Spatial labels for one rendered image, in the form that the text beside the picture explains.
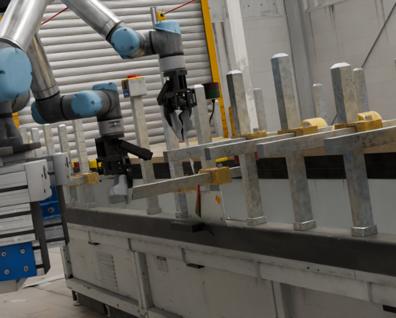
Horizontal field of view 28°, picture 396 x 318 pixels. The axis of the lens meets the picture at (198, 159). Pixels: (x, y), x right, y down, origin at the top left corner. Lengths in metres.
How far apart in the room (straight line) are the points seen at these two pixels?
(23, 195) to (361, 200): 0.79
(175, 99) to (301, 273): 0.63
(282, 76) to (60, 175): 0.72
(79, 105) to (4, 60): 0.46
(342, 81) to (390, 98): 9.83
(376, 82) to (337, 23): 1.15
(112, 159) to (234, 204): 0.68
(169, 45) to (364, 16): 9.64
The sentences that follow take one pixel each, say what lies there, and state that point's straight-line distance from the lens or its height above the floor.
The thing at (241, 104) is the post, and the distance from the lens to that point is 2.30.
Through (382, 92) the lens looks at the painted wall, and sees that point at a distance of 11.80.
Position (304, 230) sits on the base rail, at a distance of 2.11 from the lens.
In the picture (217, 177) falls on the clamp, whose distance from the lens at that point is 2.46.
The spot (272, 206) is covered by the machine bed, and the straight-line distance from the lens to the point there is 2.64.
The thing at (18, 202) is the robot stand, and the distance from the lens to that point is 1.88.
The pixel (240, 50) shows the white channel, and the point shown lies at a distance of 4.16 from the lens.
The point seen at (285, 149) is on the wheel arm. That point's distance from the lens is 1.73.
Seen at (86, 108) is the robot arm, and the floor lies 1.11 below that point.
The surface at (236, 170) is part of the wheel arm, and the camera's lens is 2.53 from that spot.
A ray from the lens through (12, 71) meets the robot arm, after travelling 1.84.
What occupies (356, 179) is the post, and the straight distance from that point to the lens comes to 1.89.
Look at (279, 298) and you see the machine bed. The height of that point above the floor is 0.39.
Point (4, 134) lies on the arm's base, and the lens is 2.38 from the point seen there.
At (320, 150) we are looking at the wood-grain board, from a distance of 2.32.
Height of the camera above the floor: 1.04
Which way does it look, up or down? 3 degrees down
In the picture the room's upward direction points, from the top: 9 degrees counter-clockwise
